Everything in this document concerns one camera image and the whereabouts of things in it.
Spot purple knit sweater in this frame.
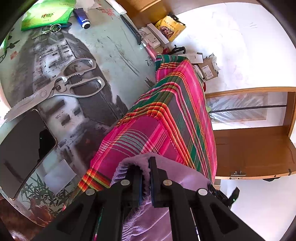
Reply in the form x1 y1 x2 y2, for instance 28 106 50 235
111 153 210 240

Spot wooden door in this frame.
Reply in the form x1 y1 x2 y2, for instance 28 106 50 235
206 87 295 180

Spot pink plaid cloth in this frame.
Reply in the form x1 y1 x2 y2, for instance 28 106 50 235
66 55 217 204

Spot black smartphone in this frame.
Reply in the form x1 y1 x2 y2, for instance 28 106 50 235
1 109 57 200

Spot cardboard box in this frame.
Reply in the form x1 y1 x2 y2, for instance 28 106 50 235
198 54 221 80

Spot steel kitchen scissors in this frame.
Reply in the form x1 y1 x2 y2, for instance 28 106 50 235
4 58 105 123

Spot yellow snack bag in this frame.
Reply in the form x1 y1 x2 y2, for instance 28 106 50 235
155 15 186 42

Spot white medicine box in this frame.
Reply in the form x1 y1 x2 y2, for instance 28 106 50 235
139 23 169 49

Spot blue lighter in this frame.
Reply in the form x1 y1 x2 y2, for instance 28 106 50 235
73 8 91 29

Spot green tissue pack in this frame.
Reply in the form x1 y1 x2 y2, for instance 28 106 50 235
21 0 76 31

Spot key ring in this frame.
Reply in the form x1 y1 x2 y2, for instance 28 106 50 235
32 22 72 40

